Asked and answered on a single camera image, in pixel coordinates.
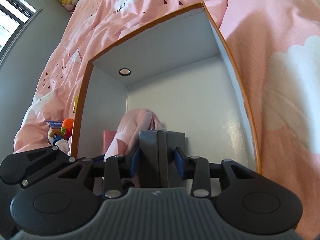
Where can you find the orange knitted toy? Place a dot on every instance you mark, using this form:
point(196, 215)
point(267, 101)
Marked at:
point(67, 125)

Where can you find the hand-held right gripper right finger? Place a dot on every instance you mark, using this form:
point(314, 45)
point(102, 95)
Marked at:
point(180, 165)

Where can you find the pink printed duvet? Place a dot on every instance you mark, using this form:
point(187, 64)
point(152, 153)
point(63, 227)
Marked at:
point(275, 80)

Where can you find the pink cloth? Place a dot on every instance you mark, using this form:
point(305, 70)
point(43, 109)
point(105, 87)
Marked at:
point(135, 127)

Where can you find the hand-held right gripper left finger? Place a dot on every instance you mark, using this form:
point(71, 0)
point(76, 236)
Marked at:
point(133, 163)

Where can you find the blue paper tag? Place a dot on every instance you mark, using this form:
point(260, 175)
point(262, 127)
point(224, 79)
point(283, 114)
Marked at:
point(55, 123)

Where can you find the dark grey box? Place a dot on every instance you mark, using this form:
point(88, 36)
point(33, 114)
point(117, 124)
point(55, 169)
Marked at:
point(150, 160)

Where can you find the window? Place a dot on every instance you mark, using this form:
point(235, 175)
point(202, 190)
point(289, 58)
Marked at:
point(12, 22)

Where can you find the orange cardboard box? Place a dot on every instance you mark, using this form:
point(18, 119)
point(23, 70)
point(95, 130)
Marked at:
point(175, 85)

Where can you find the yellow plush toy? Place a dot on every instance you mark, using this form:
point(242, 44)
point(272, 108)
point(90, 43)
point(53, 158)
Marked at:
point(75, 105)

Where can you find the teddy bear in white shirt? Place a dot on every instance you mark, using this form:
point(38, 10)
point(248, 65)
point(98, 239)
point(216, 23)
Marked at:
point(56, 138)

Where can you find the pink snap wallet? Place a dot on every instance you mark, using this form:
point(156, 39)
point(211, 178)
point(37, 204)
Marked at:
point(108, 142)

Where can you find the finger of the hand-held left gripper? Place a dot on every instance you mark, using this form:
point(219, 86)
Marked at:
point(50, 167)

